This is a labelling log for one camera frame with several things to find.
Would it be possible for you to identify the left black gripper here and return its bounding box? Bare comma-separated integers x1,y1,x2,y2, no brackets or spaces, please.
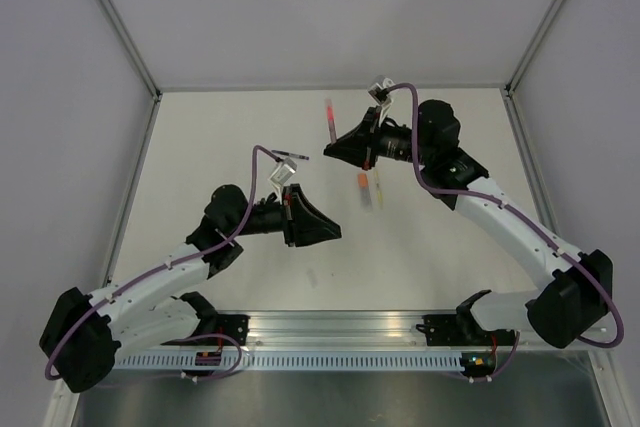
229,184,342,248

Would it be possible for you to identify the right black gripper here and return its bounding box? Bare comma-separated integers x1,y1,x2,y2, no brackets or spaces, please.
326,105,433,171

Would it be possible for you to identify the orange clear pen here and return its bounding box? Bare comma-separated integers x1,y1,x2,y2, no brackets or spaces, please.
358,186,373,210

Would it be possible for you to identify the pink pen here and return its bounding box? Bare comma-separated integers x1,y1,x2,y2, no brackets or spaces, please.
325,98,337,144

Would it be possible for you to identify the yellow pen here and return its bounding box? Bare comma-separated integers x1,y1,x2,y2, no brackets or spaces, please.
372,168,384,209

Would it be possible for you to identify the purple pen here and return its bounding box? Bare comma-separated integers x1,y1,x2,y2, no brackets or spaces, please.
272,149,310,161

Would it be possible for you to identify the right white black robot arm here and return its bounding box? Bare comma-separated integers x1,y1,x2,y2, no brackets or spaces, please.
324,100,624,349

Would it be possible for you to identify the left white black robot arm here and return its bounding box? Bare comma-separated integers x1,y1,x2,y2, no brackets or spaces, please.
39,184,342,393

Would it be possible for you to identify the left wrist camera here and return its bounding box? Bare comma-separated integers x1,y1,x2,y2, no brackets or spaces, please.
268,157,297,196

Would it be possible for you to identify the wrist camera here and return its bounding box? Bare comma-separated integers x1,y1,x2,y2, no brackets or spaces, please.
367,75,395,121
268,157,297,196

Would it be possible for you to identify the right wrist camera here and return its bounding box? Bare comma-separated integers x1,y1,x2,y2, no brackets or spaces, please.
367,75,395,121

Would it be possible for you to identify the aluminium rail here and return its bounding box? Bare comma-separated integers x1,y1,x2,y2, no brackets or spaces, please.
159,310,609,351

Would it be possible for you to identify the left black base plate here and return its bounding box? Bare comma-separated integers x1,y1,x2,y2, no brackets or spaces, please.
213,314,250,346

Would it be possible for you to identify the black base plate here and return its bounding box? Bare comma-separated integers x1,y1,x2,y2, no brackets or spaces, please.
415,314,516,347
213,314,250,346

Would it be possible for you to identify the white slotted cable duct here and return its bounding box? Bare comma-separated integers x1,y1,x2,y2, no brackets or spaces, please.
116,349,464,372

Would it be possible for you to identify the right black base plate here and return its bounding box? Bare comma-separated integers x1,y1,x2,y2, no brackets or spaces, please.
415,314,516,347

